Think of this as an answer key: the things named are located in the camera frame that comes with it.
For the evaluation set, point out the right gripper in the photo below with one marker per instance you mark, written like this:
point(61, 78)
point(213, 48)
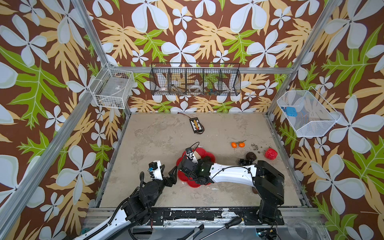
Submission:
point(186, 163)

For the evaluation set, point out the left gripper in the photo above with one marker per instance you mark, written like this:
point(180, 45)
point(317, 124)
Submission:
point(169, 183)

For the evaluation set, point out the red flower-shaped fruit bowl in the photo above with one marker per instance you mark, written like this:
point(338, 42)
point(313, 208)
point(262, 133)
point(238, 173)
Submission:
point(204, 154)

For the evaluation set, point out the dark purple mangosteen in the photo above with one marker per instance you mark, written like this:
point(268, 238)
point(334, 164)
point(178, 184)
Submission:
point(251, 157)

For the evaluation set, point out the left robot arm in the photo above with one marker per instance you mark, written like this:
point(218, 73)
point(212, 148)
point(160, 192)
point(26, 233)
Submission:
point(137, 208)

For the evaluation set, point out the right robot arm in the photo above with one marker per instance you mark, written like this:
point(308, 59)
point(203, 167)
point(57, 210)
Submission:
point(268, 182)

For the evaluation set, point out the black grape bunch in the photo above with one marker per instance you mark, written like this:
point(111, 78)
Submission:
point(246, 162)

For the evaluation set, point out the orange tangerines on twig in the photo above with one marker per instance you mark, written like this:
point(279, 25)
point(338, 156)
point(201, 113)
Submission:
point(240, 144)

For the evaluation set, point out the grey pliers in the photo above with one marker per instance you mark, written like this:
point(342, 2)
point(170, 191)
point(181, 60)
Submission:
point(194, 233)

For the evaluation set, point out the blue object in basket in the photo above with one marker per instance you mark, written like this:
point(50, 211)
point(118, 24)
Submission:
point(291, 111)

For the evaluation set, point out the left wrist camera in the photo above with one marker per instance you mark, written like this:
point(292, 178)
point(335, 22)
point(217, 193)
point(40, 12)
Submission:
point(155, 170)

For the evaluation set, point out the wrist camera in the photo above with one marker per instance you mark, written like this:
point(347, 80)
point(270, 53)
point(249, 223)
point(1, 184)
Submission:
point(190, 155)
point(155, 170)

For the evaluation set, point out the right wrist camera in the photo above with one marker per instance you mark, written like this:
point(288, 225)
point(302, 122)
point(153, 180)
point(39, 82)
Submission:
point(190, 155)

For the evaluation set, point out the black-handled screwdriver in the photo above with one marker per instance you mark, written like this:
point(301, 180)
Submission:
point(234, 222)

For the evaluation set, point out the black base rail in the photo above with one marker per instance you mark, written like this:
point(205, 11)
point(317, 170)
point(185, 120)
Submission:
point(161, 215)

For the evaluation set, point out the black wire basket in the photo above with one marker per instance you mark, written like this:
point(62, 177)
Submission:
point(212, 79)

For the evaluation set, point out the white wire basket left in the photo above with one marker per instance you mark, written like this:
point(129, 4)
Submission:
point(111, 88)

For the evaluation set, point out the white wire basket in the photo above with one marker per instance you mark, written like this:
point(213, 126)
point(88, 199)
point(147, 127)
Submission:
point(111, 88)
point(316, 116)

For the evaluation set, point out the white wire basket right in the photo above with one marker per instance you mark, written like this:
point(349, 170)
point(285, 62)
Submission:
point(316, 116)

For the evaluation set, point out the aluminium frame post back right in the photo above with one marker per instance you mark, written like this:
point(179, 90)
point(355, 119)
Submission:
point(309, 43)

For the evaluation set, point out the aluminium frame post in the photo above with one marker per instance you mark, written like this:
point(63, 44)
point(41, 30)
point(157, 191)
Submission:
point(95, 41)
point(309, 43)

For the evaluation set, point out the aluminium frame post back left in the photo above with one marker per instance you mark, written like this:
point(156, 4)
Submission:
point(95, 41)

